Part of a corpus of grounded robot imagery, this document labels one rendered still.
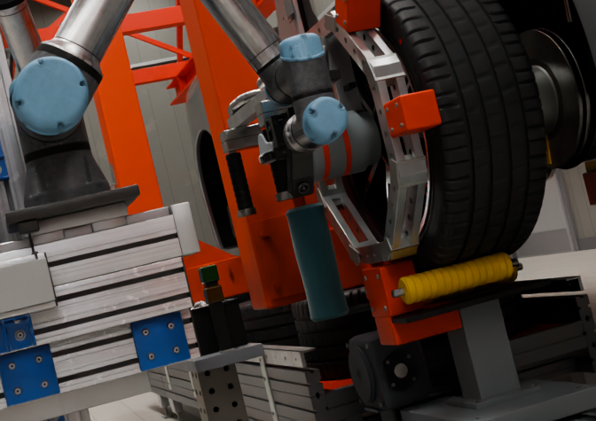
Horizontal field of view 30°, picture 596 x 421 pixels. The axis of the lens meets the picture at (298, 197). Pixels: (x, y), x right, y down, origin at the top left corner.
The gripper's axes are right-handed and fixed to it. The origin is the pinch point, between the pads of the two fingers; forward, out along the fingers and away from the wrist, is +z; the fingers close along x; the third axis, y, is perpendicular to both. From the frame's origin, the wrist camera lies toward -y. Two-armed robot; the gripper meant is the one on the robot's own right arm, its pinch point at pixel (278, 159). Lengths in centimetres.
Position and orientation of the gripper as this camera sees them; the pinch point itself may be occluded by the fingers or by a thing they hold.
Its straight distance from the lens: 221.8
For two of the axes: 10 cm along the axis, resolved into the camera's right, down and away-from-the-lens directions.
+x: -9.3, 2.1, -3.0
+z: -2.8, 1.1, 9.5
